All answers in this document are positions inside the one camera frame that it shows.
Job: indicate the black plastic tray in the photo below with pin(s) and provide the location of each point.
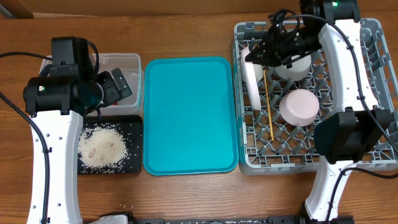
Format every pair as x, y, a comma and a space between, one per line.
131, 125

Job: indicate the teal serving tray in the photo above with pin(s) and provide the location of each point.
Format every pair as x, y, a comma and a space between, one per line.
189, 116

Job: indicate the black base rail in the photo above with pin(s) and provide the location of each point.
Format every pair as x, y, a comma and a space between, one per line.
273, 219

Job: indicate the clear plastic bin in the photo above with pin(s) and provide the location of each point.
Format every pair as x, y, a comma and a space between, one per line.
130, 66

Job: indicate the pink bowl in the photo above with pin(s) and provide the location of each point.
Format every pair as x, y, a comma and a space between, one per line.
299, 107

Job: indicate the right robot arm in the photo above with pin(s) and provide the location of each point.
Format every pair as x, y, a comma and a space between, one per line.
357, 122

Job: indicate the wooden chopstick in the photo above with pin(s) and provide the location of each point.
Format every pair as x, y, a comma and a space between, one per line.
268, 106

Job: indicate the pink plate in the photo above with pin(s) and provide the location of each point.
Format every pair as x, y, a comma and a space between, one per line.
251, 84

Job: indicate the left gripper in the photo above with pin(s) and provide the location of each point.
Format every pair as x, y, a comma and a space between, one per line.
114, 93

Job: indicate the white rice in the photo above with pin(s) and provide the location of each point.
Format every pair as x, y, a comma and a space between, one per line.
111, 150

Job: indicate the pale green cup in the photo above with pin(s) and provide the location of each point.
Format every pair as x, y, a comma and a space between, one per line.
253, 70

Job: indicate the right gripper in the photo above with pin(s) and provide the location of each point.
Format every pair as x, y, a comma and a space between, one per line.
280, 50

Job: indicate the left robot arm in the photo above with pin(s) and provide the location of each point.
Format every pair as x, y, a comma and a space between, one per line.
57, 100

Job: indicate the grey dish rack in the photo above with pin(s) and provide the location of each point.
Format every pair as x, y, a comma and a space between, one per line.
293, 150

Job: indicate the grey bowl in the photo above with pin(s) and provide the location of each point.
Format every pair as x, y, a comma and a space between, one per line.
299, 70

